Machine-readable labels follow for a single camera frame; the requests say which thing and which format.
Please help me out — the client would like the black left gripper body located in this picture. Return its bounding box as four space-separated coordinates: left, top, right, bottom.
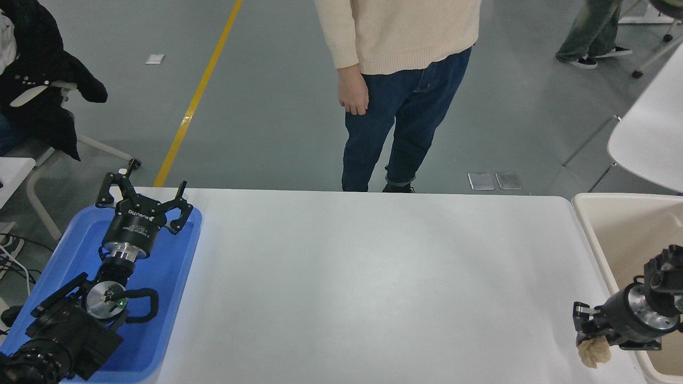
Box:
102 196 166 252

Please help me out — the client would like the seated person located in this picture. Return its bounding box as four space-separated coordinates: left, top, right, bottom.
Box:
0 0 108 161

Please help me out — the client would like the large pale bin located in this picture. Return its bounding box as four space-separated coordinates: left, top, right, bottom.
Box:
572 193 683 384

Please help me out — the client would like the white side table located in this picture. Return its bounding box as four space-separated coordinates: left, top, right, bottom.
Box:
0 157 36 209

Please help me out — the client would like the office chair base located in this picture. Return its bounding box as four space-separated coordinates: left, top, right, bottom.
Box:
619 0 683 79

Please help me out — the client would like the tan paper ball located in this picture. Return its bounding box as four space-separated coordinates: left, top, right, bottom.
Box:
578 335 611 369

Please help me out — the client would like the white chair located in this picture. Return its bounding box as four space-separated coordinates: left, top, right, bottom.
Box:
11 80 134 241

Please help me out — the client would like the white cable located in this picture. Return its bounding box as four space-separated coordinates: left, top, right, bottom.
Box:
0 245 31 297

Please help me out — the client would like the blue plastic tray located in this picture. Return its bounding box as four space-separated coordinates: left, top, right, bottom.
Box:
0 204 203 383

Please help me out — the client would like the small black object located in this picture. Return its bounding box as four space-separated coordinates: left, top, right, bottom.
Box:
0 306 23 329

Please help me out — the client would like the standing person's right hand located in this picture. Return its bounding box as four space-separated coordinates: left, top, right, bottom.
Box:
338 72 370 116

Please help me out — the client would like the black cable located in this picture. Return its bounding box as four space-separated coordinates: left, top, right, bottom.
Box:
0 233 42 286

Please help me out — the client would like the standing person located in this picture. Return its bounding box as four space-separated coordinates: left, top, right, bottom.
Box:
314 0 482 193

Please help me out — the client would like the round white table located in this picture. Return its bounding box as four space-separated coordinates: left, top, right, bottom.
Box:
562 43 683 194

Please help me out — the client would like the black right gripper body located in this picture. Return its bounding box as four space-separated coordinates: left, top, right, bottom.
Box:
592 288 665 343

